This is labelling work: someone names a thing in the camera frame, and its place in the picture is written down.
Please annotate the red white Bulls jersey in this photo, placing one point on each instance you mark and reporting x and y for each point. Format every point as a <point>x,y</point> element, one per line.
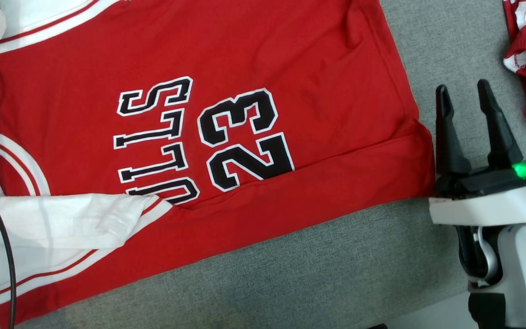
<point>244,205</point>

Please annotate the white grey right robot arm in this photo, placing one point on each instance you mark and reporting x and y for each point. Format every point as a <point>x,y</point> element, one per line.
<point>523,274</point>

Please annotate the grey fabric sofa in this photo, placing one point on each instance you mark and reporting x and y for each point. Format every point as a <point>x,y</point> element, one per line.
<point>359,269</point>

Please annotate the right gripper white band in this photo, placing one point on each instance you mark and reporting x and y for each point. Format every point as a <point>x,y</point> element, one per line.
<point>486,208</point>

